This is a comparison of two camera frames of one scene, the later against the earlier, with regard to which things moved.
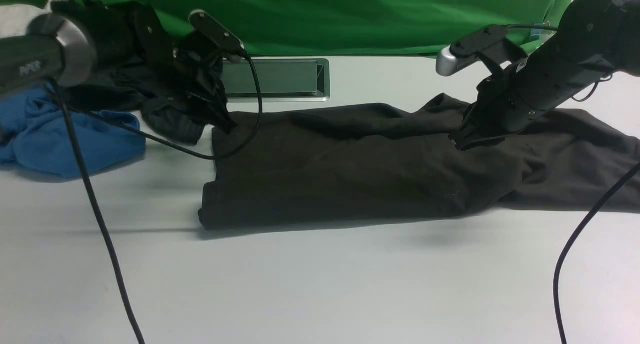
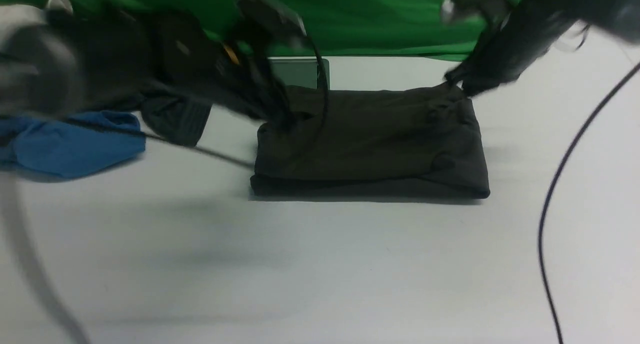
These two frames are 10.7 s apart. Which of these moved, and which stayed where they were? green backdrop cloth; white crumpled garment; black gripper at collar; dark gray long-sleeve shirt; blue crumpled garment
Moved: dark gray long-sleeve shirt; black gripper at collar
Stayed: green backdrop cloth; white crumpled garment; blue crumpled garment
